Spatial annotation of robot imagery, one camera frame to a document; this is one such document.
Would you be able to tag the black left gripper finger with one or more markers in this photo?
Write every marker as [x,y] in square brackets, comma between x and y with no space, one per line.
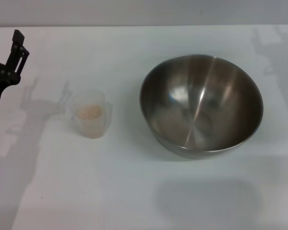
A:
[17,57]

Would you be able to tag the white rice grains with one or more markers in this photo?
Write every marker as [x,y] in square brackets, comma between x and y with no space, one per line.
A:
[89,112]

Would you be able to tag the clear plastic measuring cup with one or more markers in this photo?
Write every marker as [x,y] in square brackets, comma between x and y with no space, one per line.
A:
[91,112]

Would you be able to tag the stainless steel mixing bowl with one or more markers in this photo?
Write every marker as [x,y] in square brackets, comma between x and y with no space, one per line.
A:
[201,105]

